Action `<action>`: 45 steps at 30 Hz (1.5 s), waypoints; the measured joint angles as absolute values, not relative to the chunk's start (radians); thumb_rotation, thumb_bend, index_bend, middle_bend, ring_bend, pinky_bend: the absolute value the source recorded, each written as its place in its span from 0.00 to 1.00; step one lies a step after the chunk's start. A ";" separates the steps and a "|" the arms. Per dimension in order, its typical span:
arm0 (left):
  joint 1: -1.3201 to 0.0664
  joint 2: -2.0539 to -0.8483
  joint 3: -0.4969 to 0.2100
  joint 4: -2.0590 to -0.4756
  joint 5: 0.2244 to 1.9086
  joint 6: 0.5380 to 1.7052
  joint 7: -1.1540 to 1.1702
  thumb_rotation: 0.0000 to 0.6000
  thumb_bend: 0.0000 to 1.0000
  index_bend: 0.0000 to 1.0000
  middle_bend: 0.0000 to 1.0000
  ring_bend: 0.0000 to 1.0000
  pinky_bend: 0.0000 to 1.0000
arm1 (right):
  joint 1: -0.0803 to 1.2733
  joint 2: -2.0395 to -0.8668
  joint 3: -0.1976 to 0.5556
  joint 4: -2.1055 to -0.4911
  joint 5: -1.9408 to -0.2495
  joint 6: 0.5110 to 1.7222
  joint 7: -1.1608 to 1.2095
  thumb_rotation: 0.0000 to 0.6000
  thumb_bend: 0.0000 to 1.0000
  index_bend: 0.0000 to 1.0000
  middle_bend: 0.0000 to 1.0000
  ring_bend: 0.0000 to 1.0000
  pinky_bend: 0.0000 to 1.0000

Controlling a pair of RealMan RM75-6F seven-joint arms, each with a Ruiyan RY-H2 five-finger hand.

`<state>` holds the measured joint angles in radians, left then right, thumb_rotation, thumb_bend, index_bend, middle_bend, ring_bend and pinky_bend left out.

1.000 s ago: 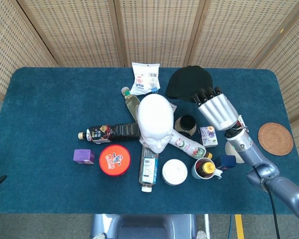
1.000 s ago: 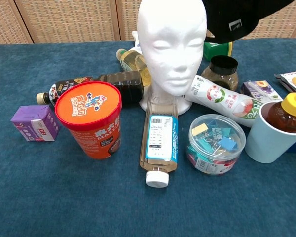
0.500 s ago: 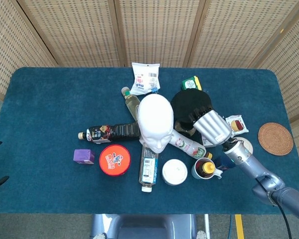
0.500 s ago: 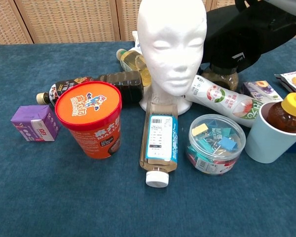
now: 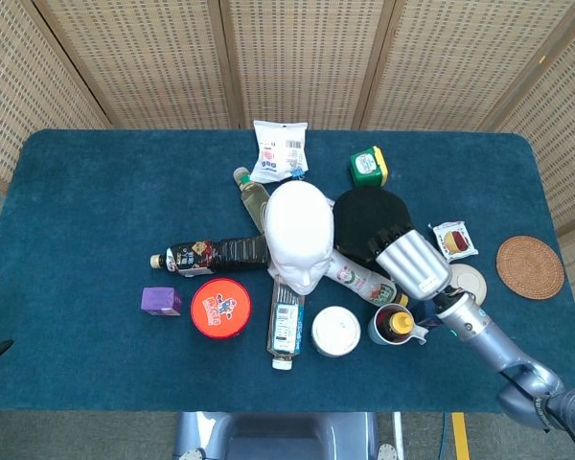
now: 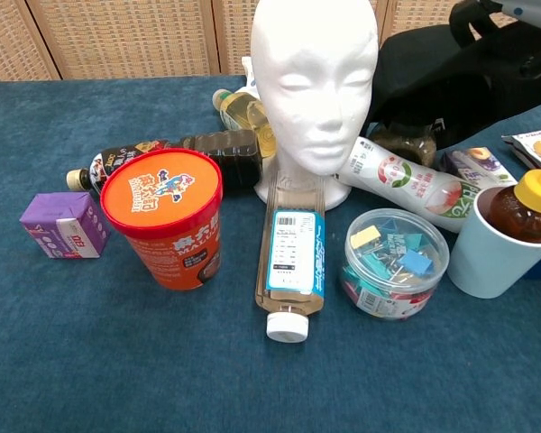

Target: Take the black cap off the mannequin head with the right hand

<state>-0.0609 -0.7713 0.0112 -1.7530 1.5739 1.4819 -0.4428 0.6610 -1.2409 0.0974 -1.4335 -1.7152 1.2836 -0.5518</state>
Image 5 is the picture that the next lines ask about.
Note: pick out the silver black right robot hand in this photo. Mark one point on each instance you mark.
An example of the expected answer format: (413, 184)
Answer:
(412, 263)

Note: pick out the black baseball cap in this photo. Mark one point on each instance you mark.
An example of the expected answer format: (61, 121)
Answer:
(364, 215)

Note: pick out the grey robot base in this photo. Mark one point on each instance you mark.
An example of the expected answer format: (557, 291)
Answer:
(273, 438)

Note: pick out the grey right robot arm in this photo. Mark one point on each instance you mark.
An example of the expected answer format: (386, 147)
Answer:
(489, 340)

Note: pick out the white mannequin head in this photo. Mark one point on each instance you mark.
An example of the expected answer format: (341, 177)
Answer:
(299, 230)

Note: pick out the white snack packet red picture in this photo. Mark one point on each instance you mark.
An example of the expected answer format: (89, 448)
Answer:
(454, 242)

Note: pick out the dark blue carton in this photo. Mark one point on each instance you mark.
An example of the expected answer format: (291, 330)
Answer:
(424, 316)

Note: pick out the white bottle green red label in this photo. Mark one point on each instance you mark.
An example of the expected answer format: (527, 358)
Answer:
(359, 280)

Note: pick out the beige bowl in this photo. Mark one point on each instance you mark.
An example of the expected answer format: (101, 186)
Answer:
(469, 282)

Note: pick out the amber bottle yellow cap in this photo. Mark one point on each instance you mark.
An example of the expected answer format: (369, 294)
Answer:
(397, 323)

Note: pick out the white mug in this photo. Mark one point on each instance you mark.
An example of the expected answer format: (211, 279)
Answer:
(374, 330)

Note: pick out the white round jar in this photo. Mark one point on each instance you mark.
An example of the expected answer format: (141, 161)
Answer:
(336, 330)

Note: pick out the green yellow box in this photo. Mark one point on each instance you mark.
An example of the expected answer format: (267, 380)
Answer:
(368, 167)

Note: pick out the woven round coaster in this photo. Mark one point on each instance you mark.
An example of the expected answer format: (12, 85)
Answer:
(530, 267)

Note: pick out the clear bottle blue label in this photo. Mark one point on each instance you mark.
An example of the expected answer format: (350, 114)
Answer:
(285, 323)

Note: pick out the small blue clip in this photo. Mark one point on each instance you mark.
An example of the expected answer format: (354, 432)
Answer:
(299, 174)

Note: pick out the clear bottle pale liquid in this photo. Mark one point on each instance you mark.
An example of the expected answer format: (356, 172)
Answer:
(254, 199)

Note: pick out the white pole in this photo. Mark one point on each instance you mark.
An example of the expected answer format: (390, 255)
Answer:
(398, 436)

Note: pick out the blue table cloth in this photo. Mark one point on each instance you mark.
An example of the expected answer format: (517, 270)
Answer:
(100, 215)

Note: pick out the purple box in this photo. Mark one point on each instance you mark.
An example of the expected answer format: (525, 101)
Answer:
(160, 301)

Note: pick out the white snack bag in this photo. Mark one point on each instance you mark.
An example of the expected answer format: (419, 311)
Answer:
(278, 148)

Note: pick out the red round tin lid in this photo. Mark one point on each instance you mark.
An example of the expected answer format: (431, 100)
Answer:
(220, 309)

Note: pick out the dark tea bottle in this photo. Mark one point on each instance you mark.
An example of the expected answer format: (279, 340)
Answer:
(206, 256)

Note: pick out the bamboo folding screen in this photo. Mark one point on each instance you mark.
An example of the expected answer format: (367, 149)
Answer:
(292, 57)

